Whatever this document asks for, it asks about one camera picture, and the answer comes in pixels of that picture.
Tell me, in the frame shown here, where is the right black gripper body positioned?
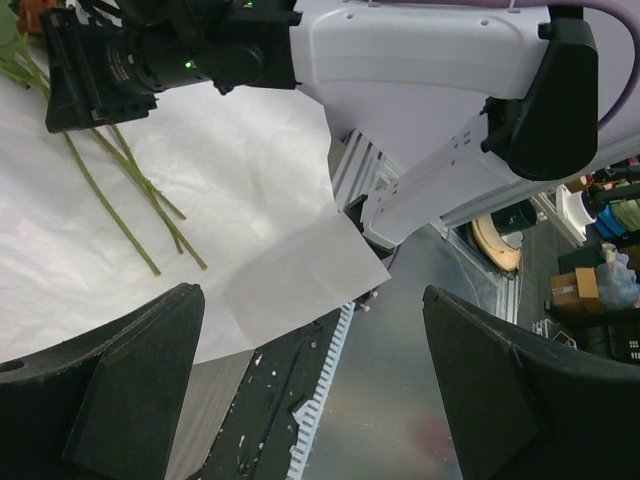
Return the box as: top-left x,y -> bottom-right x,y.
40,8 -> 157,133

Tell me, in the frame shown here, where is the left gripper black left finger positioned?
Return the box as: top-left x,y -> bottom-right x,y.
1,283 -> 205,479

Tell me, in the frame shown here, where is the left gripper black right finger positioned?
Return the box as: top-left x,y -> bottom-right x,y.
423,286 -> 639,479

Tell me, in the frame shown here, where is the pink artificial flower bouquet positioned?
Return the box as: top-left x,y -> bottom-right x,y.
0,0 -> 209,276

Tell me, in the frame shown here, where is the white wrapping paper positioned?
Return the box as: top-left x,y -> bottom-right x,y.
0,39 -> 394,366

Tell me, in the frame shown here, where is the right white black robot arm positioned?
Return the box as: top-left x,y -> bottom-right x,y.
40,1 -> 601,249

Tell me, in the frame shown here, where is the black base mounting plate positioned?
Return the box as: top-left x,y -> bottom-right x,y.
191,307 -> 340,479

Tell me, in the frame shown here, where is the slotted white cable duct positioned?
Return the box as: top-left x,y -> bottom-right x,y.
286,301 -> 357,480

